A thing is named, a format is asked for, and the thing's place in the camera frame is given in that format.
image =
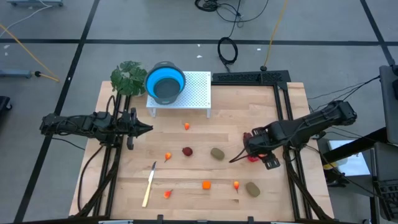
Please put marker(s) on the large red mango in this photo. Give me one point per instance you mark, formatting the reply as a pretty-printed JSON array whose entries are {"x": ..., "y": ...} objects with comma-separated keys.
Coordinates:
[{"x": 252, "y": 159}]

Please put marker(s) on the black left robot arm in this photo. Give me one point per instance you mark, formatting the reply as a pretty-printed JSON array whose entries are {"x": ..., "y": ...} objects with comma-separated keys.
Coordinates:
[{"x": 71, "y": 124}]

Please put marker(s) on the black desk beam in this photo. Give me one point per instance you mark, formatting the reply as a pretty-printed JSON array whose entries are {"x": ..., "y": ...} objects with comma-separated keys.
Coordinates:
[{"x": 357, "y": 143}]

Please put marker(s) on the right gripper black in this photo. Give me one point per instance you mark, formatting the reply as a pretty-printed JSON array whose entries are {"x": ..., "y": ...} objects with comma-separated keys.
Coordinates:
[{"x": 269, "y": 143}]

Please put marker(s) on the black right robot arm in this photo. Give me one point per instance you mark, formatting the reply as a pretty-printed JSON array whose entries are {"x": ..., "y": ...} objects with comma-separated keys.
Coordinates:
[{"x": 314, "y": 121}]

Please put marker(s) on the grey wheeled base bar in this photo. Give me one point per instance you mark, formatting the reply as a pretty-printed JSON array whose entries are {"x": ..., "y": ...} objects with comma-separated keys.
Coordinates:
[{"x": 34, "y": 3}]

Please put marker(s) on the white box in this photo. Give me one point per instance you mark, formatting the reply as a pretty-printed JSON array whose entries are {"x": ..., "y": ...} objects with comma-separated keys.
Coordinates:
[{"x": 351, "y": 161}]

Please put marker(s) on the white perforated shelf riser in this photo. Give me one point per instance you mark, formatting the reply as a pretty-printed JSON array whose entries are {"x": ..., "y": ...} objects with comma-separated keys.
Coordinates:
[{"x": 196, "y": 93}]

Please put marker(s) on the grey floor base bar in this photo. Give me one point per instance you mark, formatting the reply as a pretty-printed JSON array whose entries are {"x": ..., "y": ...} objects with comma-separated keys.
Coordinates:
[{"x": 15, "y": 73}]

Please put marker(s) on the grey desk monitor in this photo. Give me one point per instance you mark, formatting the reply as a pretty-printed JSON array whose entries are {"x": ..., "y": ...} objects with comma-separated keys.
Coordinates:
[{"x": 390, "y": 105}]

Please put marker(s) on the green potted plant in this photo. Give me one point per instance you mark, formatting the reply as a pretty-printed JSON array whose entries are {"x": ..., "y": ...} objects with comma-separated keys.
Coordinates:
[{"x": 129, "y": 79}]

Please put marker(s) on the dark red round fruit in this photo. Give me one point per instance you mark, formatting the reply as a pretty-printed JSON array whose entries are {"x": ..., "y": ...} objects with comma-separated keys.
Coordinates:
[
  {"x": 247, "y": 135},
  {"x": 187, "y": 152}
]

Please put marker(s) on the black table edge clamp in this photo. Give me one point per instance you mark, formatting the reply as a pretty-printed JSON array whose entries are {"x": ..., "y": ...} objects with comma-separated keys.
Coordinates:
[
  {"x": 160, "y": 218},
  {"x": 250, "y": 219}
]

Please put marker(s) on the black aluminium table frame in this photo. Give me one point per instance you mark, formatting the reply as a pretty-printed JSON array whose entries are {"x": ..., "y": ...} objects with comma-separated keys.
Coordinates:
[{"x": 248, "y": 77}]

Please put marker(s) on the small yellow object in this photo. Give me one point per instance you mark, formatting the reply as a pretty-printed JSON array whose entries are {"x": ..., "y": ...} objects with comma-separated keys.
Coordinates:
[{"x": 329, "y": 166}]

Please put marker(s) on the black keyboard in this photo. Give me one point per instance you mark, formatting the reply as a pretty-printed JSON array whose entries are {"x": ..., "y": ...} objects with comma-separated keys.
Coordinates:
[{"x": 387, "y": 196}]

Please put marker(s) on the small orange pepper with stem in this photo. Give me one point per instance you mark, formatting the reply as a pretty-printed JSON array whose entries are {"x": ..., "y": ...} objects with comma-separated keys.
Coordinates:
[
  {"x": 168, "y": 155},
  {"x": 236, "y": 184},
  {"x": 167, "y": 195}
]

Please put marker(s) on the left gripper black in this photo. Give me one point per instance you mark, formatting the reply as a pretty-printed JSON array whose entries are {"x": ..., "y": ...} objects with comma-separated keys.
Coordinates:
[{"x": 131, "y": 127}]

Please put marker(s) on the brown-green kiwi fruit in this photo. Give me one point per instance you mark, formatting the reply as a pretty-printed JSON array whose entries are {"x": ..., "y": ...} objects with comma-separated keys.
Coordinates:
[
  {"x": 252, "y": 189},
  {"x": 217, "y": 154}
]

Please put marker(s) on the blue collapsible bowl grey rim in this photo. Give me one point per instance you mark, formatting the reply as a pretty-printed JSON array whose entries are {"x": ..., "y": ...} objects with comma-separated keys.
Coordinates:
[{"x": 152, "y": 84}]

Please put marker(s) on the orange blocky plush fruit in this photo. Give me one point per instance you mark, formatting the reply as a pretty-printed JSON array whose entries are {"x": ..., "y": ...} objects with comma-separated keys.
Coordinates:
[{"x": 206, "y": 185}]

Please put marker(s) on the small orange round fruit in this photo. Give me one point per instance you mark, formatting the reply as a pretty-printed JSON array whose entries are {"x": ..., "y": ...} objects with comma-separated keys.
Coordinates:
[{"x": 186, "y": 126}]

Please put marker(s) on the black chair base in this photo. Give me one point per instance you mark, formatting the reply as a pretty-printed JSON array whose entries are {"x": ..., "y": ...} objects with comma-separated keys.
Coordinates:
[{"x": 3, "y": 104}]

